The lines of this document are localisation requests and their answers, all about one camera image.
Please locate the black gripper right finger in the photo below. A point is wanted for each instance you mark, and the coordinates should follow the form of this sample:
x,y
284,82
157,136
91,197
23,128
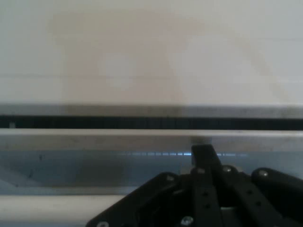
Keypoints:
x,y
255,201

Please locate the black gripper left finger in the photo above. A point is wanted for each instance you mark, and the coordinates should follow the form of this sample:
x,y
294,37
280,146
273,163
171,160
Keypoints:
x,y
165,201

